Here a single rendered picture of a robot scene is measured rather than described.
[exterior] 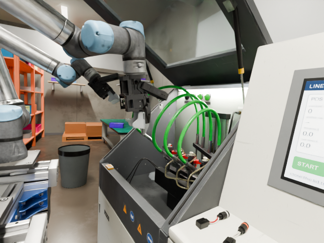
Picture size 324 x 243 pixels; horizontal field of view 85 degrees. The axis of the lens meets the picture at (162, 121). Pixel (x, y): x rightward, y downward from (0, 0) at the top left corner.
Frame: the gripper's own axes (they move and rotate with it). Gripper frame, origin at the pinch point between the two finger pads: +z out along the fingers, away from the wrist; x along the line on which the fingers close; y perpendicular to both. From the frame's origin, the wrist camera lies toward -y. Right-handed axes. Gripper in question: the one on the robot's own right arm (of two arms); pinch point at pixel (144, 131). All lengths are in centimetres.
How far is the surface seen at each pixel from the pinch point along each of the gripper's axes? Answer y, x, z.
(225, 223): -10.9, 28.1, 24.2
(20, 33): 61, -428, -118
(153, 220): 5.7, 13.5, 25.5
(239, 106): -53, 1, -3
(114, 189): 8.6, -20.1, 32.7
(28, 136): 94, -466, 108
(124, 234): 10.2, -6.0, 45.6
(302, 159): -26.1, 39.0, 3.6
